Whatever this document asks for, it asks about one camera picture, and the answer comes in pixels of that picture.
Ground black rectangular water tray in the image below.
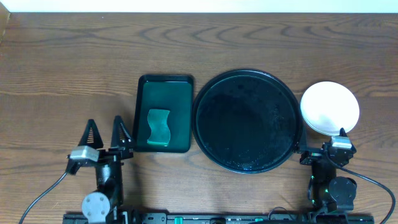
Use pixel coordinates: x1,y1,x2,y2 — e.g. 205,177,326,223
132,75,193,153

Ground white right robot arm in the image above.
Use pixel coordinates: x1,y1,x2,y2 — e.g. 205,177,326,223
295,128,357,223

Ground white plate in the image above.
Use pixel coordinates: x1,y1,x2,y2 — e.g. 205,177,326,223
300,82,360,136

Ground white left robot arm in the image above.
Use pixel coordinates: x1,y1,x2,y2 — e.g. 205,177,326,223
66,116,134,223

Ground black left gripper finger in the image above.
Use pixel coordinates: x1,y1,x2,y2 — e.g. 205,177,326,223
78,119,103,149
110,115,134,149

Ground green scouring sponge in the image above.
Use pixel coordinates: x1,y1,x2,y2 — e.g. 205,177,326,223
147,109,171,146

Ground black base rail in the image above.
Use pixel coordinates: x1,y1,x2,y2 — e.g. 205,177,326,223
62,211,376,224

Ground black round serving tray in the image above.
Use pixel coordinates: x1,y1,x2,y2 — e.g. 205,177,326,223
192,69,304,174

